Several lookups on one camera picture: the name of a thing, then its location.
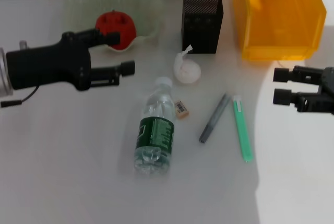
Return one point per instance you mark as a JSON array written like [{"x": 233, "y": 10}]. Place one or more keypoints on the green glass fruit plate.
[{"x": 135, "y": 4}]

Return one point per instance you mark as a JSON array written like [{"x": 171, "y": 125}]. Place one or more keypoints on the green label water bottle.
[{"x": 156, "y": 132}]

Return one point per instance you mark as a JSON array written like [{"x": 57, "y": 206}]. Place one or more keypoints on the black mesh pen holder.
[{"x": 202, "y": 25}]

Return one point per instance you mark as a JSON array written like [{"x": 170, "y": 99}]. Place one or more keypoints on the white paper ball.
[{"x": 188, "y": 70}]

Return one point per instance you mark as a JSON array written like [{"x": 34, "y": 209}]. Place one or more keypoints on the yellow plastic bin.
[{"x": 287, "y": 20}]

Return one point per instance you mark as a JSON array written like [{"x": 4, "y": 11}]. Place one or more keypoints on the grey pen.
[{"x": 215, "y": 118}]

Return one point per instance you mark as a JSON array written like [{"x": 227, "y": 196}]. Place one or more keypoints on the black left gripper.
[{"x": 47, "y": 64}]

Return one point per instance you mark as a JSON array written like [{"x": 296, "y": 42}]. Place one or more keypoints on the green pen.
[{"x": 242, "y": 130}]

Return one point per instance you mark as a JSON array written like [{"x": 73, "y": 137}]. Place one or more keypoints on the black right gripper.
[{"x": 327, "y": 91}]

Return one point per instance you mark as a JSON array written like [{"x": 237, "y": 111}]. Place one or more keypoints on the red toy fruit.
[{"x": 125, "y": 25}]

